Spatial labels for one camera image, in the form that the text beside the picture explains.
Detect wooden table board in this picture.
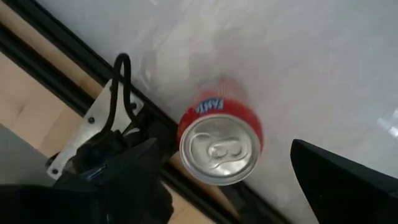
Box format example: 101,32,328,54
0,0,240,224

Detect red Fanta can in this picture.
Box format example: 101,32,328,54
177,76,265,187

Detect silver metal mounting bracket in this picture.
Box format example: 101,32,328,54
46,79,146,181

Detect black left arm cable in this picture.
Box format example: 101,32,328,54
101,52,141,138

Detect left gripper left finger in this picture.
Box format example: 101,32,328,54
0,139,174,224

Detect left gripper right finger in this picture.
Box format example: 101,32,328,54
290,139,398,224

